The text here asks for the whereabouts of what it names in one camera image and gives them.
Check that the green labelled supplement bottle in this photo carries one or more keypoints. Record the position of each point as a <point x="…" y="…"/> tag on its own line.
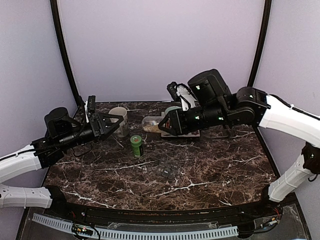
<point x="137" y="145"/>

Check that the black frame post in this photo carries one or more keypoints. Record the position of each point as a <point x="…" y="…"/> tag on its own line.
<point x="63" y="50"/>
<point x="260" y="42"/>

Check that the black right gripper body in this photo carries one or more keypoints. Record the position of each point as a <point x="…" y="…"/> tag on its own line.
<point x="187" y="125"/>

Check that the black left frame post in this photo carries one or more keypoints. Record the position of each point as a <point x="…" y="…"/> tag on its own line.
<point x="63" y="50"/>

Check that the light green ceramic bowl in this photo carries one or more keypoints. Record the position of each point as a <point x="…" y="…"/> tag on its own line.
<point x="169" y="109"/>

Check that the white floral ceramic mug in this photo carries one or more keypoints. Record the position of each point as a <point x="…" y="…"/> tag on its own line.
<point x="123" y="129"/>

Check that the black right frame post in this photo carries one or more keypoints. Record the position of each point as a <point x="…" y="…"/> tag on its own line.
<point x="260" y="42"/>

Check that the white slotted cable duct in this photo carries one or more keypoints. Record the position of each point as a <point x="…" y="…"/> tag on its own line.
<point x="124" y="231"/>

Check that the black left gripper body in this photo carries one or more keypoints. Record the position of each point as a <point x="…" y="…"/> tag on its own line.
<point x="95" y="123"/>

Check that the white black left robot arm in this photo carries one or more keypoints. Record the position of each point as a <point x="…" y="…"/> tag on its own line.
<point x="63" y="133"/>

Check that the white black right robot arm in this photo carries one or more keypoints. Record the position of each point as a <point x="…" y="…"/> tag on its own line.
<point x="207" y="101"/>

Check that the clear pill bottle green label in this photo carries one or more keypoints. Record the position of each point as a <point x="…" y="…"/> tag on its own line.
<point x="150" y="124"/>

